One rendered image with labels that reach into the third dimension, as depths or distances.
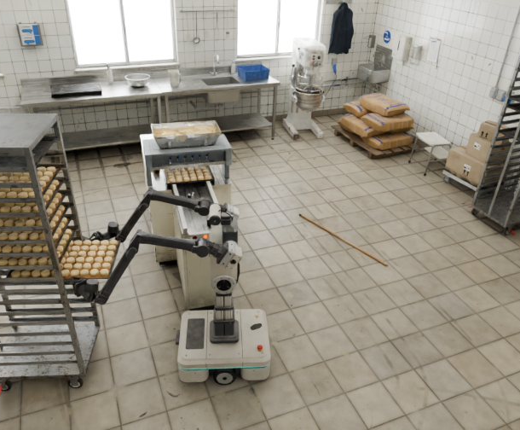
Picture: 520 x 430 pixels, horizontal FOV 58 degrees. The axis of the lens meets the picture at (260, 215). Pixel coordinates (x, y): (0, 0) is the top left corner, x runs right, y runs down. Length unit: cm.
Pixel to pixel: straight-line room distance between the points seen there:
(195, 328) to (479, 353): 222
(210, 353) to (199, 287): 66
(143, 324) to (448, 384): 238
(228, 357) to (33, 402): 135
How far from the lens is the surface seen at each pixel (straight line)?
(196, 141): 396
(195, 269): 368
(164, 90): 652
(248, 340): 345
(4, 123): 295
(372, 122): 684
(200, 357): 335
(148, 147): 404
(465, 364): 404
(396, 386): 371
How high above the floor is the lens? 278
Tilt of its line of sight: 32 degrees down
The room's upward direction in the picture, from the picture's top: 2 degrees clockwise
